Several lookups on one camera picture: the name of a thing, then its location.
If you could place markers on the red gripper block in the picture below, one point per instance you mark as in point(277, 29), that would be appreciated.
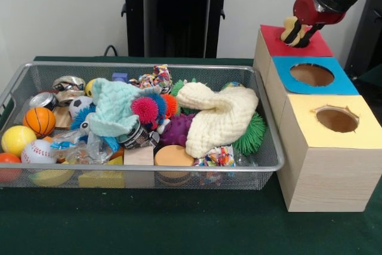
point(304, 10)

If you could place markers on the pale yellow plush toy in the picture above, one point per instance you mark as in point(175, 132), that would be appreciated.
point(300, 41)

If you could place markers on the cream waffle cloth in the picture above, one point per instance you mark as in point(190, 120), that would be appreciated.
point(218, 117)

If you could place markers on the pink spiky ball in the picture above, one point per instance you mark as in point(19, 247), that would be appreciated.
point(143, 109)

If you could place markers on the mint waffle cloth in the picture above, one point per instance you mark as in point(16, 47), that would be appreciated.
point(116, 105)

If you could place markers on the wooden box with three holes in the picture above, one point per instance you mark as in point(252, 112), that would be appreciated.
point(328, 177)

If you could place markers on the shallow mesh bin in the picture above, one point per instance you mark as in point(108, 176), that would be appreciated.
point(149, 167)

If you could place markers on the black standing panel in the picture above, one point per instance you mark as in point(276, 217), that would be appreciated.
point(370, 40)

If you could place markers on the dark green side tablecloth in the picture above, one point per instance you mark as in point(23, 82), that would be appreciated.
point(373, 80)

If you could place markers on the purple spiky toy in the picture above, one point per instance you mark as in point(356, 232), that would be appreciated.
point(177, 131)

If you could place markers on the orange foam cylinder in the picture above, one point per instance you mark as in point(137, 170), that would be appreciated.
point(174, 156)

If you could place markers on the plain wooden block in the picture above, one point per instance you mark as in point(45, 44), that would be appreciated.
point(138, 156)

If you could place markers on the black white soccer ball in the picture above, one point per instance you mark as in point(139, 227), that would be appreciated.
point(79, 104)

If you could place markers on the orange toy basketball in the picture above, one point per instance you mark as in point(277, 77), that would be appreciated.
point(39, 120)

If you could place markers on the white baseball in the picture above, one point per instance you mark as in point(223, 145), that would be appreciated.
point(37, 151)

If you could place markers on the yellow seamed ball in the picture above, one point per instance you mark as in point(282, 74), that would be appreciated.
point(18, 140)

